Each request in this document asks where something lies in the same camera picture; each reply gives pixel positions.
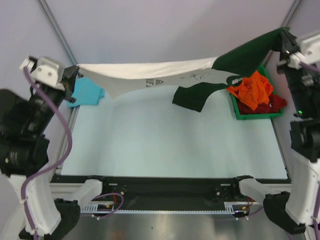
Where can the white and green t-shirt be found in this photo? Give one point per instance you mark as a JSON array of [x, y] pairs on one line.
[[195, 80]]

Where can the aluminium side rail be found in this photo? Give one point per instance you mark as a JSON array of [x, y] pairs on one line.
[[281, 149], [73, 112]]

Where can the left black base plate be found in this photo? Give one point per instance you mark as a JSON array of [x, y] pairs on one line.
[[120, 189]]

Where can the right aluminium side rail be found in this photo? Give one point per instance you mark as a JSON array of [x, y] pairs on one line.
[[281, 149]]

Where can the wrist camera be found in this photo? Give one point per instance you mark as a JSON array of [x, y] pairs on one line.
[[309, 45], [45, 70]]

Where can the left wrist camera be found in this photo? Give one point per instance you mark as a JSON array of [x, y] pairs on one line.
[[45, 70]]

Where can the left aluminium corner post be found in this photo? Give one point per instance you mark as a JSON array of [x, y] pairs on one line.
[[46, 11]]

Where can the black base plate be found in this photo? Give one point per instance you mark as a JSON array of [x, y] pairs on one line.
[[120, 189], [226, 192]]

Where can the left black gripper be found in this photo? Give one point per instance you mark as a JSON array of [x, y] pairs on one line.
[[68, 81]]

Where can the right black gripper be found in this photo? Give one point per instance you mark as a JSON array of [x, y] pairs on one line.
[[286, 46]]

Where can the right aluminium corner post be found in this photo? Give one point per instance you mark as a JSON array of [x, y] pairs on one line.
[[295, 6]]

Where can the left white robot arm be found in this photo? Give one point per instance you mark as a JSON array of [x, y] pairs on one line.
[[24, 159]]

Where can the green plastic bin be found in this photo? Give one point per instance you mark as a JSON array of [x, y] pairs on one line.
[[239, 116]]

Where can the aluminium front rail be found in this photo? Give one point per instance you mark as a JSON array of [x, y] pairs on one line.
[[166, 189]]

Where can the red t-shirt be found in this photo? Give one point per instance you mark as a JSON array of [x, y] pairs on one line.
[[276, 103]]

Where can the aluminium corner post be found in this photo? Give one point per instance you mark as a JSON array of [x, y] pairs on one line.
[[46, 11], [295, 6]]

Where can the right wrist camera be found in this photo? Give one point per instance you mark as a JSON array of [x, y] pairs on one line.
[[309, 45]]

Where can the folded teal t-shirt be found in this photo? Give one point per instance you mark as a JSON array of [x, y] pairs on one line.
[[86, 93]]

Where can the orange t-shirt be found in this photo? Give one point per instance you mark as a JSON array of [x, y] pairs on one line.
[[253, 90]]

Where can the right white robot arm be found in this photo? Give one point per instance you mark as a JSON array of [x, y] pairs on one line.
[[299, 208]]

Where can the slotted cable duct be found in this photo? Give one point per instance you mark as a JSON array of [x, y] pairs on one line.
[[104, 208]]

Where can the left aluminium side rail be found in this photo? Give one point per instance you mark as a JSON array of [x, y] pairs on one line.
[[73, 112]]

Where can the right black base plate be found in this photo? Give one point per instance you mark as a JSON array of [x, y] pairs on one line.
[[226, 192]]

